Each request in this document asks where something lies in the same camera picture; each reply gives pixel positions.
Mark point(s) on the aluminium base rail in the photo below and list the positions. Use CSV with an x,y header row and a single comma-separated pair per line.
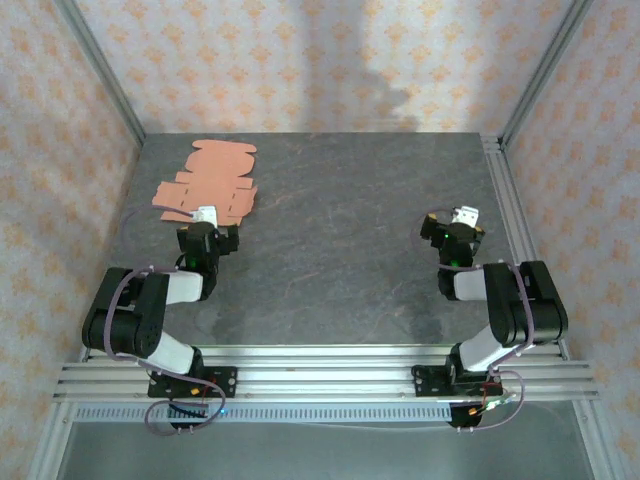
x,y
325,375

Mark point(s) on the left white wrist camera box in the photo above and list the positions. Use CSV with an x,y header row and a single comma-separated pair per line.
x,y
206,215

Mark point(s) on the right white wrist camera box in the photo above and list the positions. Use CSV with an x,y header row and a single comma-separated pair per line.
x,y
467,214

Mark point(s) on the aluminium side rail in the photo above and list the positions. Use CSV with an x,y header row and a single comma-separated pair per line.
x,y
505,190

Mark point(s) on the orange paper box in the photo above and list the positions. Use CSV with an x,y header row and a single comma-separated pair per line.
x,y
215,170

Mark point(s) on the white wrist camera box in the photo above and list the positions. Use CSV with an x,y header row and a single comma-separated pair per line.
x,y
467,214
206,215

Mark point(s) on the small green controller board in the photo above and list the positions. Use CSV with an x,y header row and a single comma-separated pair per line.
x,y
497,402

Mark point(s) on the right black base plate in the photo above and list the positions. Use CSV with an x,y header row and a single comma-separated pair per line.
x,y
425,380

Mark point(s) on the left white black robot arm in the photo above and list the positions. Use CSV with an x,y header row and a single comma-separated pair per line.
x,y
125,325

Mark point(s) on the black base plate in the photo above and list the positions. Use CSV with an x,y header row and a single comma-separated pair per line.
x,y
225,380
425,380

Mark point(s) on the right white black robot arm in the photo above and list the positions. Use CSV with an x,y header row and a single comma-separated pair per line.
x,y
530,310

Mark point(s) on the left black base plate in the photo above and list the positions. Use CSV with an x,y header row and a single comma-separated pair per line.
x,y
225,380

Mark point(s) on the slanted aluminium frame strut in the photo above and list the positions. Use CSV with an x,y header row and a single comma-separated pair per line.
x,y
597,440
50,440

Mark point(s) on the aluminium frame post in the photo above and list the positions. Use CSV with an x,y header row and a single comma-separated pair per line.
x,y
545,70
100,70

